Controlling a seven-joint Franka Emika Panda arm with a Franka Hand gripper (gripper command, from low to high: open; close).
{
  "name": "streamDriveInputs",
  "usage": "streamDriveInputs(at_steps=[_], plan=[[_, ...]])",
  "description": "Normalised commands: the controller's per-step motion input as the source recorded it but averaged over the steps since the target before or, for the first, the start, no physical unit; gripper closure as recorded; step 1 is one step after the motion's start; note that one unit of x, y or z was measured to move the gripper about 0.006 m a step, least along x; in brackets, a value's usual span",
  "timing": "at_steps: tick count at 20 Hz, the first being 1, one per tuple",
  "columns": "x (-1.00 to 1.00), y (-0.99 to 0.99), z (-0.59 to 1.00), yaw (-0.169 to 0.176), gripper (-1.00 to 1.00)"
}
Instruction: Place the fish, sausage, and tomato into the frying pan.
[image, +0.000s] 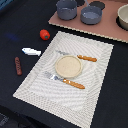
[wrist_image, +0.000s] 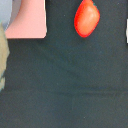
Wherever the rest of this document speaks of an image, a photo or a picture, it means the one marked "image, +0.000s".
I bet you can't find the red toy tomato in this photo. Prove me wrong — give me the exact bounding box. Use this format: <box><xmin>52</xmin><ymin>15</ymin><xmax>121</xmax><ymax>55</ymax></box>
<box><xmin>40</xmin><ymin>29</ymin><xmax>50</xmax><ymax>40</ymax></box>

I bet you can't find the beige round plate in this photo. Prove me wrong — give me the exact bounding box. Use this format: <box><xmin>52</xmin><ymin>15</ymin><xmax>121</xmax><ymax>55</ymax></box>
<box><xmin>55</xmin><ymin>55</ymin><xmax>82</xmax><ymax>78</ymax></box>

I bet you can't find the black stove burner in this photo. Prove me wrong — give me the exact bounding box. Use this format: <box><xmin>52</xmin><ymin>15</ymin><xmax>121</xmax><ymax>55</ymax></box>
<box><xmin>89</xmin><ymin>1</ymin><xmax>105</xmax><ymax>10</ymax></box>

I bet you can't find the white toy fish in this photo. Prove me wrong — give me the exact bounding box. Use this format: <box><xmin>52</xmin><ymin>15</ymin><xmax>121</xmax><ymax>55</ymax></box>
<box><xmin>22</xmin><ymin>48</ymin><xmax>41</xmax><ymax>56</ymax></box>

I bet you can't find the grey cooking pot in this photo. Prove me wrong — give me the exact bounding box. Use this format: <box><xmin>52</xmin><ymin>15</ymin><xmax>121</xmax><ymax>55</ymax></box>
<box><xmin>56</xmin><ymin>0</ymin><xmax>77</xmax><ymax>20</ymax></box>

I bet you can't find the brown toy sausage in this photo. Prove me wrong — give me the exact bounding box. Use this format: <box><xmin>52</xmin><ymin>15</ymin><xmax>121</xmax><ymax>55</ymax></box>
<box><xmin>15</xmin><ymin>57</ymin><xmax>22</xmax><ymax>75</ymax></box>

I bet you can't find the fork with orange handle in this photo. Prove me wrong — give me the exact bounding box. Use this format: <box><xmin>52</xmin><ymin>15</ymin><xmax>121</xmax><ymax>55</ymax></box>
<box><xmin>44</xmin><ymin>71</ymin><xmax>85</xmax><ymax>89</ymax></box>

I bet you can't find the knife with orange handle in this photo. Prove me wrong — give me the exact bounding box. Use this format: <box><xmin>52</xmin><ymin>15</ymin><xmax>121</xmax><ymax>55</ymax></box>
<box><xmin>56</xmin><ymin>50</ymin><xmax>97</xmax><ymax>62</ymax></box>

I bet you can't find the beige bowl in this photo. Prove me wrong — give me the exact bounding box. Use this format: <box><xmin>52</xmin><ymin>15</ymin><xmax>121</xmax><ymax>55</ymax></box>
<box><xmin>118</xmin><ymin>4</ymin><xmax>128</xmax><ymax>30</ymax></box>

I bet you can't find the white woven placemat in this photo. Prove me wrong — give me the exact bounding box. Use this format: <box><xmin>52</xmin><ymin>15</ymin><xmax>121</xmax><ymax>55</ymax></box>
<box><xmin>13</xmin><ymin>31</ymin><xmax>113</xmax><ymax>128</ymax></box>

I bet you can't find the pink wooden stove board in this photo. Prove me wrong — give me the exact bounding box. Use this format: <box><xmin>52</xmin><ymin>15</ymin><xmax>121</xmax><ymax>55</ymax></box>
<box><xmin>49</xmin><ymin>0</ymin><xmax>128</xmax><ymax>43</ymax></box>

